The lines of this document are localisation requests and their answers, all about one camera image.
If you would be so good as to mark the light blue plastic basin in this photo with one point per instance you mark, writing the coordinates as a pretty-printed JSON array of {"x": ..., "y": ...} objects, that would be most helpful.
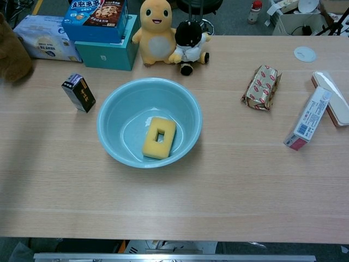
[{"x": 177, "y": 109}]

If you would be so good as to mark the gold foil snack pack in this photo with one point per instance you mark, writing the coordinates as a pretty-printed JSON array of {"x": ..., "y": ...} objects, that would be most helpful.
[{"x": 261, "y": 90}]

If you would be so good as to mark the small black carton box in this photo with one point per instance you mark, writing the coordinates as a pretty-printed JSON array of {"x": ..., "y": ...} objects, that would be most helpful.
[{"x": 81, "y": 95}]

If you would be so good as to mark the long floral print box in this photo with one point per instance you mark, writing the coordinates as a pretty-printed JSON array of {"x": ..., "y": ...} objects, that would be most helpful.
[{"x": 308, "y": 120}]

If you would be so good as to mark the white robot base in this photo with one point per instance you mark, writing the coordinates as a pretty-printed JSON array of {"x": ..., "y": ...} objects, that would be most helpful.
[{"x": 169, "y": 247}]

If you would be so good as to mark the yellow sponge with rectangular hole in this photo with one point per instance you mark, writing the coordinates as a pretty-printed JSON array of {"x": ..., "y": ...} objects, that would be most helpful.
[{"x": 151, "y": 147}]

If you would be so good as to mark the yellow plush dinosaur toy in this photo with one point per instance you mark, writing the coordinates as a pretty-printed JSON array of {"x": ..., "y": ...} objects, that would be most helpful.
[{"x": 156, "y": 41}]

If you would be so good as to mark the black and white plush doll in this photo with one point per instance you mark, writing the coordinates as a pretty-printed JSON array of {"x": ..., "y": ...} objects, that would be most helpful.
[{"x": 189, "y": 35}]

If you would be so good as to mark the teal cardboard box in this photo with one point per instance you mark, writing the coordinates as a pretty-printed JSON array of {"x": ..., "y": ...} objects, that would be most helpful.
[{"x": 109, "y": 56}]

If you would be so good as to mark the black stool with chrome base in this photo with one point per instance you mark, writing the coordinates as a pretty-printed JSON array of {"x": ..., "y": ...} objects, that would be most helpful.
[{"x": 208, "y": 26}]

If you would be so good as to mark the blue cookie box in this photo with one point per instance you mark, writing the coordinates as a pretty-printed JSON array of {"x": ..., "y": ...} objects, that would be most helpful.
[{"x": 90, "y": 30}]

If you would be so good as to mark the red and white bottle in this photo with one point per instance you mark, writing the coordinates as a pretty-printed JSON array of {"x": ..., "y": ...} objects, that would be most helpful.
[{"x": 254, "y": 12}]

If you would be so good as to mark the white cardboard box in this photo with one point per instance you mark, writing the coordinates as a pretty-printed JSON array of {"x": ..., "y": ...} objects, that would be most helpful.
[{"x": 289, "y": 24}]

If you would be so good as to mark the white tissue pack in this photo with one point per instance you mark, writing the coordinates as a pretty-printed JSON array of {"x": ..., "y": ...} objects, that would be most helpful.
[{"x": 41, "y": 41}]

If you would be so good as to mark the white and pink flat case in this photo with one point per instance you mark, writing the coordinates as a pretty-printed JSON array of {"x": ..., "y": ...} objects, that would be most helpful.
[{"x": 339, "y": 109}]

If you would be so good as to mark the brown plush toy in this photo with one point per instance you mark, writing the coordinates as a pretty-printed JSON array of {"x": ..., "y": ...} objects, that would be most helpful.
[{"x": 11, "y": 60}]

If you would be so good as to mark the white dish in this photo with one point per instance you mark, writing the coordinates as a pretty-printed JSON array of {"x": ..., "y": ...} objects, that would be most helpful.
[{"x": 308, "y": 5}]

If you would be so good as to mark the black tripod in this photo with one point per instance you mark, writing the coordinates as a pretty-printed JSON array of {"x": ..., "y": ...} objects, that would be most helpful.
[{"x": 336, "y": 27}]

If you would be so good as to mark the aluminium rail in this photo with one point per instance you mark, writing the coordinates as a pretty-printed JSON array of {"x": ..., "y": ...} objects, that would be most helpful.
[{"x": 174, "y": 258}]

